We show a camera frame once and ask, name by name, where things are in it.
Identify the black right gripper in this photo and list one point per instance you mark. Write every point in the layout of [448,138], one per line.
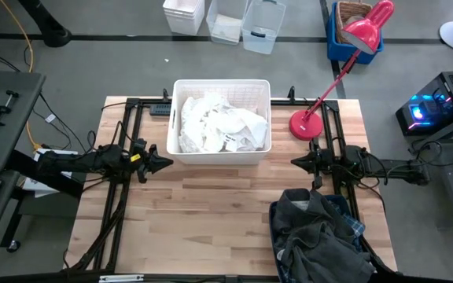
[322,161]

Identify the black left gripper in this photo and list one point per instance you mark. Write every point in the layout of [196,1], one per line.
[144,165]

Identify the white plastic laundry basket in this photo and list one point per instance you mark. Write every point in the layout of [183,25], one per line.
[218,159]

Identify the large white cloth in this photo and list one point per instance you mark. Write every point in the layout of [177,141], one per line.
[246,126]

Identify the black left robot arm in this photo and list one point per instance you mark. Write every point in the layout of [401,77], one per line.
[93,161]

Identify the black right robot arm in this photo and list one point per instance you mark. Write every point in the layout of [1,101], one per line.
[391,169]

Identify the red desk lamp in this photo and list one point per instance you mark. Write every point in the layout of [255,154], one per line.
[305,126]

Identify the navy blue bin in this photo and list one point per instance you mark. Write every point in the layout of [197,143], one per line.
[340,199]

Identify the black power strip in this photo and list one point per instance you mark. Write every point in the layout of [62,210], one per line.
[159,109]

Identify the dark grey shirt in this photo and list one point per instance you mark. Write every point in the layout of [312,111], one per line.
[317,239]

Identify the blue plaid shirt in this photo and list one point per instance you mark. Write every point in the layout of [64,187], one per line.
[354,226]

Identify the white paper sheet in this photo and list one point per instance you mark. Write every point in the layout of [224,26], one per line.
[43,186]

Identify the blue plastic crate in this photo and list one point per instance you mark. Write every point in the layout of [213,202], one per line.
[362,57]

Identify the grey metal stand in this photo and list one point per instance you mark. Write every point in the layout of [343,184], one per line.
[446,133]

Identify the white storage box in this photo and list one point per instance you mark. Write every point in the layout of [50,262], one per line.
[183,15]

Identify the clear plastic bin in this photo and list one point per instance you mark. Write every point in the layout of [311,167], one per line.
[226,27]

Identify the grey desk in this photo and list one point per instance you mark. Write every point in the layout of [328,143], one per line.
[6,129]

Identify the wicker basket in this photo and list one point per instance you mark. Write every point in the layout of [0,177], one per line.
[348,12]

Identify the black stand leg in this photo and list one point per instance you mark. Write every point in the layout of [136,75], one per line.
[53,35]

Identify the black metal frame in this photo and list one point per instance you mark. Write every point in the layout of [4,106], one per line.
[133,103]

